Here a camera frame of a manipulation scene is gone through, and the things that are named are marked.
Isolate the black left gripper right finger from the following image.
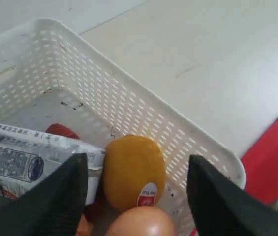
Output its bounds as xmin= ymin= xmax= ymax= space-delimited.
xmin=186 ymin=154 xmax=278 ymax=236

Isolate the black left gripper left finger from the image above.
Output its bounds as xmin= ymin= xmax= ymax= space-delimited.
xmin=0 ymin=153 xmax=88 ymax=236

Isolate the blue white milk carton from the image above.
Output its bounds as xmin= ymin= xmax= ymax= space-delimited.
xmin=0 ymin=124 xmax=105 ymax=205

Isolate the brown egg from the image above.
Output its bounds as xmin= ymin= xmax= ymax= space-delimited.
xmin=105 ymin=206 xmax=177 ymax=236

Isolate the red sausage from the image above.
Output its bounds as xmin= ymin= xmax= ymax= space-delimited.
xmin=45 ymin=123 xmax=80 ymax=140

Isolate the yellow lemon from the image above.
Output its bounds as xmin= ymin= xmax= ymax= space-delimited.
xmin=102 ymin=135 xmax=166 ymax=212

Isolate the red scalloped table cloth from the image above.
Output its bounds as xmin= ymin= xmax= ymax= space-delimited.
xmin=241 ymin=117 xmax=278 ymax=205

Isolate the white woven plastic basket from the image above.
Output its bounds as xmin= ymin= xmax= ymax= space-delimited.
xmin=0 ymin=19 xmax=246 ymax=236

